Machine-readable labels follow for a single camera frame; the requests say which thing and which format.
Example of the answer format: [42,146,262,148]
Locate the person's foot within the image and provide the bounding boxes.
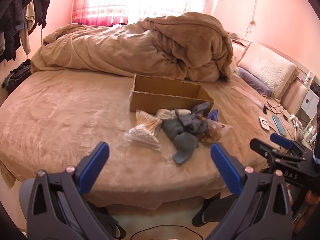
[192,192,234,227]
[87,201,127,239]

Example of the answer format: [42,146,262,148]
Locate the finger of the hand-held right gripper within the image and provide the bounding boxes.
[250,137,307,165]
[270,133,313,158]

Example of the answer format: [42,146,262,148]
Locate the hanging dark clothes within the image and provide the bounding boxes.
[0,0,50,63]

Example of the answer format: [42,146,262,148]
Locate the smartphone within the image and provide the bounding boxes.
[272,115,286,137]

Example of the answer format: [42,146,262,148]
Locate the brown fleece blanket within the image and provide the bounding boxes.
[30,12,237,82]

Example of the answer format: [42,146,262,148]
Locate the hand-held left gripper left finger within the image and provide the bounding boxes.
[26,141,110,240]

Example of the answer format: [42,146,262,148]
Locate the white sock bundle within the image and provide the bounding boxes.
[155,108,177,123]

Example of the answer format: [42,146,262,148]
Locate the person's right foot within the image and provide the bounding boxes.
[192,192,234,227]

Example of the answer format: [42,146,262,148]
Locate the cardboard box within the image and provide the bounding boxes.
[129,74,215,114]

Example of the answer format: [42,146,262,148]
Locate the black bag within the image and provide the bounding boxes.
[2,59,32,95]

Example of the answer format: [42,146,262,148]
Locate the black floor cable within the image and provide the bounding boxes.
[130,225,206,240]

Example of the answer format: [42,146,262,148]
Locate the white wall cable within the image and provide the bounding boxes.
[246,0,260,33]

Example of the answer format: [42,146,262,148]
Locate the white power strip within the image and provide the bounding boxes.
[289,114,303,128]

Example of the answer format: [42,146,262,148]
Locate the clear snack bag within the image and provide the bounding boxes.
[200,119,233,143]

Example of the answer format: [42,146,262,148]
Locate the person's left foot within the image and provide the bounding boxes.
[87,201,127,239]

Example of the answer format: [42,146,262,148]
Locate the dark grey dotted sock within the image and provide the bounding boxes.
[175,102,211,133]

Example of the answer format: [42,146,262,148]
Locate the blue grey sock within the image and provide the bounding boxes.
[172,132,200,166]

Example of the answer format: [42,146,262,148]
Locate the clear bag of cotton swabs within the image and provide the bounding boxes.
[124,109,162,151]

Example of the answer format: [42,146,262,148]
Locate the white square charger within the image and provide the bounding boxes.
[258,116,271,132]

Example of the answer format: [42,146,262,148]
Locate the floral cream pillow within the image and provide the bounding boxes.
[237,41,300,98]

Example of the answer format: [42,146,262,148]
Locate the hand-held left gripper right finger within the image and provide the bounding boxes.
[207,143,293,240]

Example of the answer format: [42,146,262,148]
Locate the pink patterned curtain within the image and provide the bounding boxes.
[72,0,216,27]

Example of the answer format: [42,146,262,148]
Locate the black charging cable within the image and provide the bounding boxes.
[262,101,284,117]

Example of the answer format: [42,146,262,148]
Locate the white nightstand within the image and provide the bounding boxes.
[299,89,320,121]

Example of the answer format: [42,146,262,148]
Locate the purple pillow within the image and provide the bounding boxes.
[236,67,272,98]

